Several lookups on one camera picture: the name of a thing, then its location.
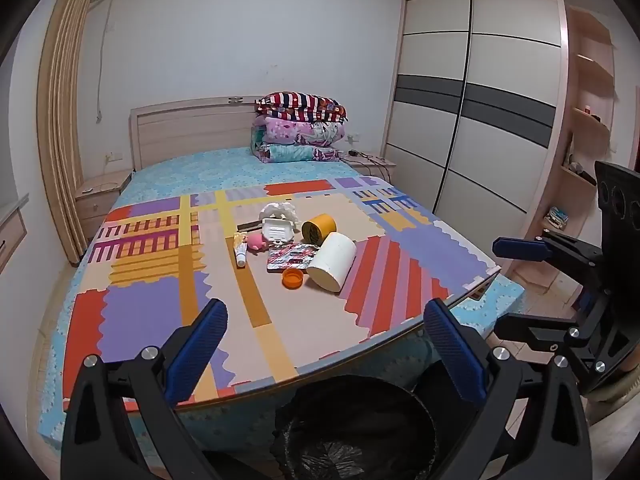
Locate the striped folded blanket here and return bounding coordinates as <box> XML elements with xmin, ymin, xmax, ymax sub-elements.
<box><xmin>255</xmin><ymin>92</ymin><xmax>348</xmax><ymax>123</ymax></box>

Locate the beige striped curtain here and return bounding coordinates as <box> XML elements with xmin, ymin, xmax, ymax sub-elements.
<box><xmin>37</xmin><ymin>0</ymin><xmax>103</xmax><ymax>266</ymax></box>

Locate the wooden desk with drawer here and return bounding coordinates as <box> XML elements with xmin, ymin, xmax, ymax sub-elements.
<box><xmin>0</xmin><ymin>195</ymin><xmax>28</xmax><ymax>273</ymax></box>

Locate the crumpled white tissue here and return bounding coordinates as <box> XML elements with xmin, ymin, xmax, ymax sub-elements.
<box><xmin>261</xmin><ymin>202</ymin><xmax>299</xmax><ymax>225</ymax></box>

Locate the colourful foam puzzle mat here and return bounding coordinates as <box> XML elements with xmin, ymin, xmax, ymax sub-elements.
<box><xmin>62</xmin><ymin>177</ymin><xmax>502</xmax><ymax>411</ymax></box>

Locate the sliding door wardrobe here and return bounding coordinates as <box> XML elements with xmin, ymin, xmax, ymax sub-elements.
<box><xmin>381</xmin><ymin>0</ymin><xmax>568</xmax><ymax>222</ymax></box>

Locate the bed with blue sheet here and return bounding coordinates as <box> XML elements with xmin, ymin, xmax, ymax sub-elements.
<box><xmin>37</xmin><ymin>147</ymin><xmax>526</xmax><ymax>463</ymax></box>

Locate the white wall cable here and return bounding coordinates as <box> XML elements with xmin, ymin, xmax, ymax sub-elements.
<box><xmin>95</xmin><ymin>0</ymin><xmax>114</xmax><ymax>123</ymax></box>

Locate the red silver blister pack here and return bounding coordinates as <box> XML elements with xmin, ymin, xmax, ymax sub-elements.
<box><xmin>266</xmin><ymin>242</ymin><xmax>321</xmax><ymax>275</ymax></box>

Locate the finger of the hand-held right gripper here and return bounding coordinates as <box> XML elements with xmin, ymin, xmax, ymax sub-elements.
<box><xmin>493</xmin><ymin>310</ymin><xmax>603</xmax><ymax>362</ymax></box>
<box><xmin>492</xmin><ymin>231</ymin><xmax>603</xmax><ymax>291</ymax></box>

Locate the black charger cable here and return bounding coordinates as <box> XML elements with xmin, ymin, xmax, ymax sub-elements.
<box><xmin>348</xmin><ymin>149</ymin><xmax>387</xmax><ymax>167</ymax></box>

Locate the blue floral folded quilt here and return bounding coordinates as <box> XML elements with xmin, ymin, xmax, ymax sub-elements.
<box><xmin>251</xmin><ymin>141</ymin><xmax>343</xmax><ymax>164</ymax></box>

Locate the yellow tape roll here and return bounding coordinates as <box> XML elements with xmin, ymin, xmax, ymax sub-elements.
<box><xmin>300</xmin><ymin>214</ymin><xmax>337</xmax><ymax>246</ymax></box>

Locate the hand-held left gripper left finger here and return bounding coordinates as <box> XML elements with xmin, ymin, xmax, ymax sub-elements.
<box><xmin>60</xmin><ymin>298</ymin><xmax>231</xmax><ymax>480</ymax></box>

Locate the pink floral folded quilt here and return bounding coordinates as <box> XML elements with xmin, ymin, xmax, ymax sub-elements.
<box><xmin>252</xmin><ymin>115</ymin><xmax>347</xmax><ymax>150</ymax></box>

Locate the trash bin with black bag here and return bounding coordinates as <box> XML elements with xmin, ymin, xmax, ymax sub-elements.
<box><xmin>274</xmin><ymin>375</ymin><xmax>438</xmax><ymax>480</ymax></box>

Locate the white toilet paper roll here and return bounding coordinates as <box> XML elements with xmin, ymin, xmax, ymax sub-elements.
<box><xmin>306</xmin><ymin>232</ymin><xmax>357</xmax><ymax>294</ymax></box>

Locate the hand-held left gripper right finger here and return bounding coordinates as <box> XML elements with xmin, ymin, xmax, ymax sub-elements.
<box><xmin>422</xmin><ymin>298</ymin><xmax>593</xmax><ymax>480</ymax></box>

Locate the white plastic box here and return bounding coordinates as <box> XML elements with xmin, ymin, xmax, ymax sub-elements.
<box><xmin>262</xmin><ymin>217</ymin><xmax>297</xmax><ymax>245</ymax></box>

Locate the wooden corner shelf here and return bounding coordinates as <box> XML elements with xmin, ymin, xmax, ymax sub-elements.
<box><xmin>520</xmin><ymin>5</ymin><xmax>617</xmax><ymax>292</ymax></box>

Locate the wooden bed headboard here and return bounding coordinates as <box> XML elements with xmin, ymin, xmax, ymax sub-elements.
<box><xmin>129</xmin><ymin>97</ymin><xmax>266</xmax><ymax>172</ymax></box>

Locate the wooden nightstand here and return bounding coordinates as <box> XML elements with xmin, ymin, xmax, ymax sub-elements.
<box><xmin>342</xmin><ymin>151</ymin><xmax>397</xmax><ymax>181</ymax></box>
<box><xmin>74</xmin><ymin>169</ymin><xmax>133</xmax><ymax>241</ymax></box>

